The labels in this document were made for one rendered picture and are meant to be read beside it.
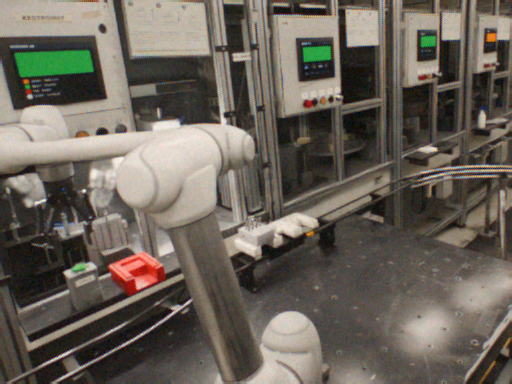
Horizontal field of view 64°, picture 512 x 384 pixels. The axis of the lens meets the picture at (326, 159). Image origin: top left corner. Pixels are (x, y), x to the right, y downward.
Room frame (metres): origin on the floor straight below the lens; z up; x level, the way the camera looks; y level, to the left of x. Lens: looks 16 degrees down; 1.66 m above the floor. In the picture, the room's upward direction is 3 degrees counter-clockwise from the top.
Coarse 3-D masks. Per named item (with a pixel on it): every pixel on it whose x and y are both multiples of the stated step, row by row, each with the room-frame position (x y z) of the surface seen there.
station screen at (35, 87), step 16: (16, 48) 1.17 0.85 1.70; (32, 48) 1.19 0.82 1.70; (48, 48) 1.22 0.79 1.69; (64, 48) 1.25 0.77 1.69; (80, 48) 1.28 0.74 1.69; (16, 64) 1.16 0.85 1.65; (32, 80) 1.18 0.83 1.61; (48, 80) 1.21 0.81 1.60; (64, 80) 1.24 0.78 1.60; (80, 80) 1.27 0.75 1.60; (96, 80) 1.30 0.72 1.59; (32, 96) 1.17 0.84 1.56; (48, 96) 1.20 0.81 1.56; (64, 96) 1.23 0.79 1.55
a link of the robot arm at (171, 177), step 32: (192, 128) 0.85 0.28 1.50; (128, 160) 0.70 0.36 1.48; (160, 160) 0.70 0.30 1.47; (192, 160) 0.75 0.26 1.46; (128, 192) 0.69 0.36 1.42; (160, 192) 0.68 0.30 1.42; (192, 192) 0.72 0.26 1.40; (160, 224) 0.73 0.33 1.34; (192, 224) 0.73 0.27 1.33; (192, 256) 0.72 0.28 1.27; (224, 256) 0.76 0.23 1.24; (192, 288) 0.72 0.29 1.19; (224, 288) 0.73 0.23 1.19; (224, 320) 0.71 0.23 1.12; (224, 352) 0.71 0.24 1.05; (256, 352) 0.74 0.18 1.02
